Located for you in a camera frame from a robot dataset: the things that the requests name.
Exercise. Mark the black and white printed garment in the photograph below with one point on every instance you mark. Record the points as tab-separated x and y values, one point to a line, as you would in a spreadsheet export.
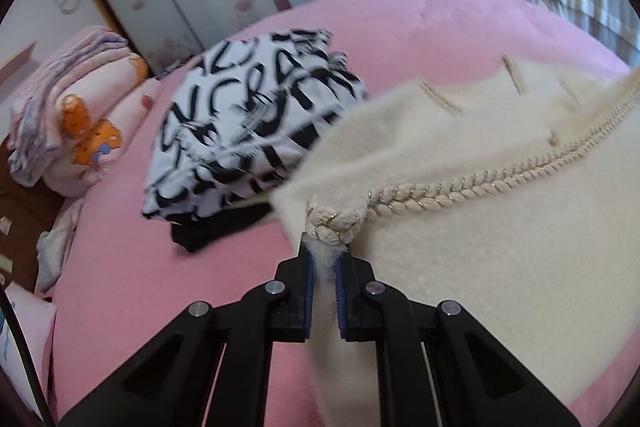
250	117

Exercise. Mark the pink wall shelf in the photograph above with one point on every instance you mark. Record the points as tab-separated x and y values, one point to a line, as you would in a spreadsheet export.
17	57

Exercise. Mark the pale pink pillow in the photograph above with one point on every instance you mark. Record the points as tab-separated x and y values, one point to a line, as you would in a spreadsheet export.
27	337

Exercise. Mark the pink bed blanket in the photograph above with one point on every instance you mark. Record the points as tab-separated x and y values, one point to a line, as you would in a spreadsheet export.
425	22

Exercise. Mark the brown wooden headboard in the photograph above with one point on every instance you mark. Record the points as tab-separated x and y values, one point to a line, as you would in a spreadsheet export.
25	212

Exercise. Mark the pink bear print quilt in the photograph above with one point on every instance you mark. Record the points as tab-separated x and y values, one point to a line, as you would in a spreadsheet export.
95	132

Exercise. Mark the cream fuzzy cardigan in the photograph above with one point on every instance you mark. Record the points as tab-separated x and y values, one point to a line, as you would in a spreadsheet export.
475	232

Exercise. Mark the white crumpled cloth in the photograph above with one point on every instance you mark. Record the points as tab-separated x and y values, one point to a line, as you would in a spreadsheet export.
55	247

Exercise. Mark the pink purple floral blanket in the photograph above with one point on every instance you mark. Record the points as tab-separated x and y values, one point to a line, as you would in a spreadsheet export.
55	77

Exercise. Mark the black folded garment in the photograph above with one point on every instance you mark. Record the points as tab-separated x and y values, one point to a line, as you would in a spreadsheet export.
210	232

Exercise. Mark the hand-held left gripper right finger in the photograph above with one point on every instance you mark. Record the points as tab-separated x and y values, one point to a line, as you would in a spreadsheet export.
341	302

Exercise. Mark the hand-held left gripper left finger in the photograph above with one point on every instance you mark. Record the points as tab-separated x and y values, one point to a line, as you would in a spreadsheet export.
308	302

